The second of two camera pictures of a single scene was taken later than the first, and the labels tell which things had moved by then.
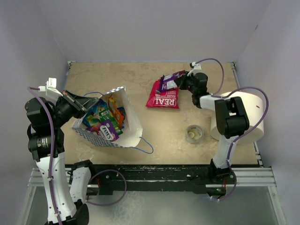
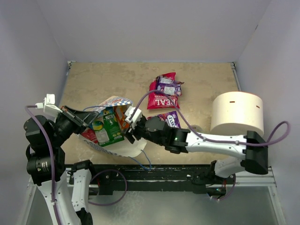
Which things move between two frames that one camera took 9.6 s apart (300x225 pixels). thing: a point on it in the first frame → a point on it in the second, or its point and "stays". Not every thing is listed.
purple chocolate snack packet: (168, 80) → (168, 86)
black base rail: (197, 178) stays
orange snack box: (118, 116) → (120, 111)
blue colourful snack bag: (92, 117) → (97, 124)
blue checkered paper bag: (112, 121) → (126, 148)
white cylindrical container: (253, 107) stays
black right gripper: (180, 81) → (134, 131)
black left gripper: (87, 102) → (80, 119)
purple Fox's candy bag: (104, 130) → (171, 118)
